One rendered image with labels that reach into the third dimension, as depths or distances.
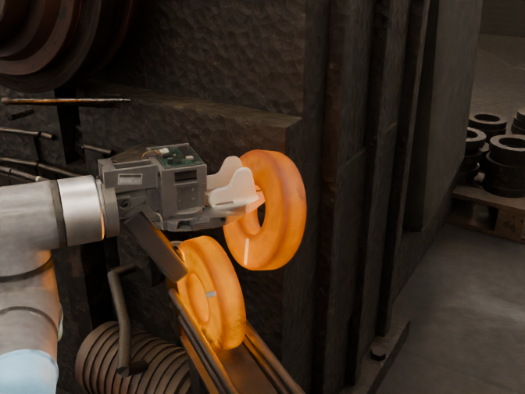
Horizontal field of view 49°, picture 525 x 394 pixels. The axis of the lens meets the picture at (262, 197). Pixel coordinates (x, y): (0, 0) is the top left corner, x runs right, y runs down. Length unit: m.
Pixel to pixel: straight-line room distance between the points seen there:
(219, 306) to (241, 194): 0.14
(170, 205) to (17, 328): 0.20
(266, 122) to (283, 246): 0.27
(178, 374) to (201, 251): 0.26
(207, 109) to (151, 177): 0.33
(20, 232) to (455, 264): 1.83
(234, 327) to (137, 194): 0.20
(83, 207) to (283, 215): 0.22
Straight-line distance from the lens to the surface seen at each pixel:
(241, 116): 0.93
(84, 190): 0.64
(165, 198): 0.65
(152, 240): 0.69
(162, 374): 0.93
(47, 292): 0.68
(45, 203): 0.64
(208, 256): 0.72
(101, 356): 1.00
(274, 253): 0.69
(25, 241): 0.64
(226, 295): 0.71
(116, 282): 1.02
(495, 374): 1.81
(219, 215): 0.67
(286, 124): 0.89
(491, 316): 2.03
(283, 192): 0.68
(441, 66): 1.64
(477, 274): 2.22
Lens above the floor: 1.16
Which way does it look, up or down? 26 degrees down
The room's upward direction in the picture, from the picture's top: straight up
